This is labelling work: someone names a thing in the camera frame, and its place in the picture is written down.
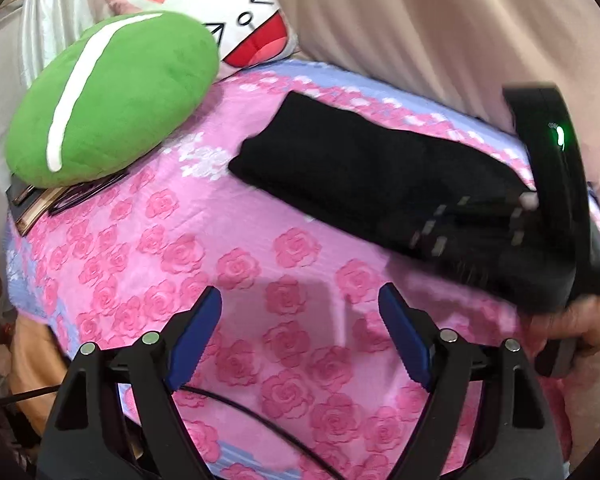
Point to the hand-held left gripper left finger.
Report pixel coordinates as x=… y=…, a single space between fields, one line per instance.
x=200 y=335

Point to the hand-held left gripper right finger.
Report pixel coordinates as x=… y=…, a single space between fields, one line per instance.
x=405 y=335

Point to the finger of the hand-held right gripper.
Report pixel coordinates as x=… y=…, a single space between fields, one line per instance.
x=485 y=207
x=460 y=242

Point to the black pants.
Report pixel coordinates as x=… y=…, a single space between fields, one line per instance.
x=355 y=160

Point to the person's right forearm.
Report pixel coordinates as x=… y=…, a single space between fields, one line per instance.
x=597 y=400

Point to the person's right hand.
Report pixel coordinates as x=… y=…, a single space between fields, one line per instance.
x=585 y=322

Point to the pink rose print blanket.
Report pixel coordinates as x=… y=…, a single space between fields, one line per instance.
x=280 y=270

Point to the tan cloth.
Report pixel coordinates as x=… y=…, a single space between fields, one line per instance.
x=35 y=360

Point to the dark flat book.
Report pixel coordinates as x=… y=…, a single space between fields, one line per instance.
x=85 y=192

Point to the beige curtain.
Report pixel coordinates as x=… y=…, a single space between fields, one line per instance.
x=430 y=25

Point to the brown-edged dark book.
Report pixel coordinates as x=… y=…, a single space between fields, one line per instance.
x=27 y=205

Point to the green leaf-shaped cushion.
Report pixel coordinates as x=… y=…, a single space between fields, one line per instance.
x=115 y=100

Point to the white cartoon face pillow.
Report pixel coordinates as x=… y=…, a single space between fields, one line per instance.
x=260 y=10

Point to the silvery satin cloth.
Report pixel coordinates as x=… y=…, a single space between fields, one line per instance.
x=55 y=10

